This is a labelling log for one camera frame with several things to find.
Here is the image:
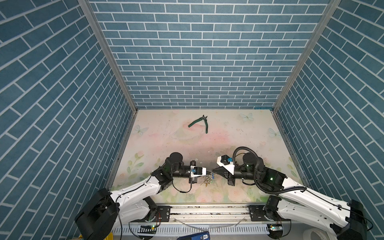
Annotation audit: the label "white tape roll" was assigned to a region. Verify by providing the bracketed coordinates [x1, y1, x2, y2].
[303, 228, 328, 240]

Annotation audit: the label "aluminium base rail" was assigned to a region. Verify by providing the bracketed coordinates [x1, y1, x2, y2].
[85, 202, 334, 230]

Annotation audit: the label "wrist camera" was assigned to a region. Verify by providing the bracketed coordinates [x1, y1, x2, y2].
[190, 166, 207, 178]
[217, 155, 235, 175]

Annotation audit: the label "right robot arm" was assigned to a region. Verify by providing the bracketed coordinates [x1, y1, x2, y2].
[213, 147, 373, 240]

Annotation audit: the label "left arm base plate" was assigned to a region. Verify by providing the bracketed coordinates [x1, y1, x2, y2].
[149, 206, 172, 223]

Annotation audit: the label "green handled pliers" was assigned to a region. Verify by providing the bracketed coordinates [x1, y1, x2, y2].
[188, 115, 209, 134]

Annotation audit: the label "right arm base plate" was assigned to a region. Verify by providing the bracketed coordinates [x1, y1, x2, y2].
[248, 205, 270, 222]

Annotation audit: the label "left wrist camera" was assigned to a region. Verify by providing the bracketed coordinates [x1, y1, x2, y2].
[190, 166, 207, 178]

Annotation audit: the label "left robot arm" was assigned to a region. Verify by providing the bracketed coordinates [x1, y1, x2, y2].
[75, 153, 211, 240]

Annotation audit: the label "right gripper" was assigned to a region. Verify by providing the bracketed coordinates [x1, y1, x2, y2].
[211, 164, 259, 186]

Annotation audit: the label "blue device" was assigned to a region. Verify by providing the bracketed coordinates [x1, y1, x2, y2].
[177, 232, 211, 240]

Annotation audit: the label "metal key organizer ring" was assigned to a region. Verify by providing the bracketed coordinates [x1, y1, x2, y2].
[201, 173, 216, 188]

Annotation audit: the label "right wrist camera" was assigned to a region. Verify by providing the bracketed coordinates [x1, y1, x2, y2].
[217, 155, 235, 175]

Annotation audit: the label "white cable duct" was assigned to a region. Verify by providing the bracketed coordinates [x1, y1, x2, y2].
[112, 224, 269, 237]

